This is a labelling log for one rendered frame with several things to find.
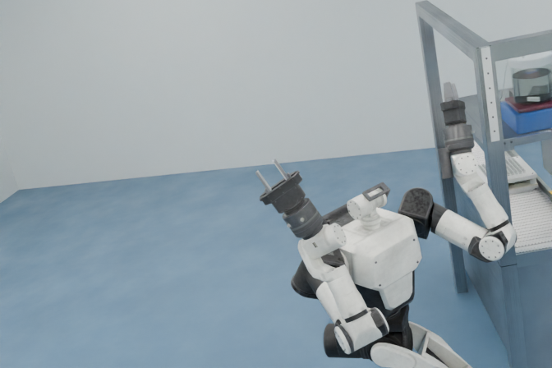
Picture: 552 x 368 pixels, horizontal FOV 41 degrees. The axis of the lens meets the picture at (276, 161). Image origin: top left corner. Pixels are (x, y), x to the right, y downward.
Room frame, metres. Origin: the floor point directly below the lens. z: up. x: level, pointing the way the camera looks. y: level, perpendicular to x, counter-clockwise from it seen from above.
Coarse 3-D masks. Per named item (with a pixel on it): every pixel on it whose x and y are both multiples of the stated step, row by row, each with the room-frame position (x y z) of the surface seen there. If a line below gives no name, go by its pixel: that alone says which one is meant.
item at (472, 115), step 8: (472, 96) 3.08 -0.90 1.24; (472, 104) 2.96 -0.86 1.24; (472, 112) 2.87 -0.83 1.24; (472, 120) 2.77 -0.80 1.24; (480, 120) 2.75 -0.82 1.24; (472, 128) 2.68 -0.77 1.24; (480, 128) 2.66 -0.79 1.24; (480, 136) 2.57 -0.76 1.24; (528, 136) 2.48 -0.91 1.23; (536, 136) 2.47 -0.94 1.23; (544, 136) 2.47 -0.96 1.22; (480, 144) 2.53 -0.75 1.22; (520, 144) 2.48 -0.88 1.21
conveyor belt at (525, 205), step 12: (480, 156) 3.46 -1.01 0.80; (528, 192) 2.93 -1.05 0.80; (540, 192) 2.90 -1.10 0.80; (516, 204) 2.84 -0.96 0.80; (528, 204) 2.82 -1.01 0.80; (540, 204) 2.80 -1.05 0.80; (516, 216) 2.73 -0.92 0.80; (528, 216) 2.71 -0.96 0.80; (540, 216) 2.69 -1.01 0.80; (516, 228) 2.63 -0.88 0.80; (528, 228) 2.61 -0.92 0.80; (540, 228) 2.59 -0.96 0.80; (528, 240) 2.52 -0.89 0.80; (540, 240) 2.50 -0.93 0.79; (516, 252) 2.50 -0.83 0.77; (528, 252) 2.50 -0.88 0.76
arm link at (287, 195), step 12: (288, 180) 1.79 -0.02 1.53; (300, 180) 1.79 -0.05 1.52; (264, 192) 1.82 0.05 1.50; (276, 192) 1.78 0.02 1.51; (288, 192) 1.78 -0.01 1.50; (300, 192) 1.78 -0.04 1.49; (264, 204) 1.79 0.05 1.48; (276, 204) 1.78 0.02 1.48; (288, 204) 1.78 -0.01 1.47; (300, 204) 1.78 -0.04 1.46; (312, 204) 1.79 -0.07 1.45; (288, 216) 1.77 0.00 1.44; (300, 216) 1.76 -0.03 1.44; (312, 216) 1.76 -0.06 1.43
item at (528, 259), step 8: (464, 192) 3.26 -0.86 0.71; (544, 192) 2.91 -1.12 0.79; (472, 208) 3.11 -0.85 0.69; (480, 216) 2.97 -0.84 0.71; (520, 256) 2.52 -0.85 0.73; (528, 256) 2.52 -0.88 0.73; (536, 256) 2.52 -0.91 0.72; (544, 256) 2.51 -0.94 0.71; (520, 264) 2.52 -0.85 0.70; (528, 264) 2.52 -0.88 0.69
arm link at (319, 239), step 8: (320, 216) 1.79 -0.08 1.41; (312, 224) 1.75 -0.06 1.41; (320, 224) 1.77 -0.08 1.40; (328, 224) 1.81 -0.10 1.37; (336, 224) 1.78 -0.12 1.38; (296, 232) 1.77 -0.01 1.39; (304, 232) 1.75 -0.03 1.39; (312, 232) 1.76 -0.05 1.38; (320, 232) 1.76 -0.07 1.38; (328, 232) 1.76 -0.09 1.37; (336, 232) 1.76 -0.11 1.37; (304, 240) 1.78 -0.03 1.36; (312, 240) 1.76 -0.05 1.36; (320, 240) 1.75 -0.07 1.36; (328, 240) 1.75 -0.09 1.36; (336, 240) 1.74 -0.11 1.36; (344, 240) 1.77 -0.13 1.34; (304, 248) 1.77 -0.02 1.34; (312, 248) 1.76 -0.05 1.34; (320, 248) 1.75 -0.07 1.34; (328, 248) 1.75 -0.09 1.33; (336, 248) 1.75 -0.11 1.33; (312, 256) 1.77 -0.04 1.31; (320, 256) 1.77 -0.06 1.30
